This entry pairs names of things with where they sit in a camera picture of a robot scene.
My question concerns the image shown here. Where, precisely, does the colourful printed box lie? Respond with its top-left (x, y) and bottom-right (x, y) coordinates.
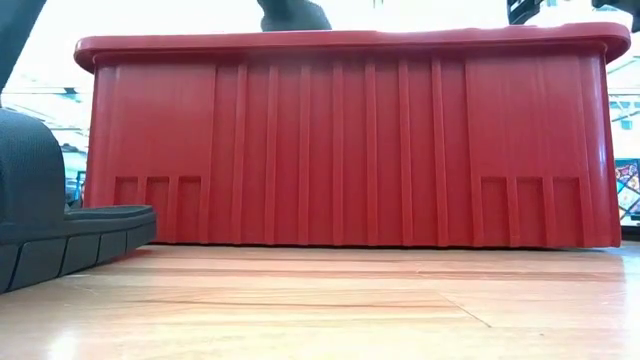
top-left (613, 158), bottom-right (640, 221)

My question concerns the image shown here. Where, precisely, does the red plastic bin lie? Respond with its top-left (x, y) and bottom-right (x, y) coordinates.
top-left (73, 22), bottom-right (632, 250)

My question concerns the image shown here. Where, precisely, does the black rubber slide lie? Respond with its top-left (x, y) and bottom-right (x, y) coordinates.
top-left (0, 108), bottom-right (157, 295)
top-left (257, 0), bottom-right (333, 32)

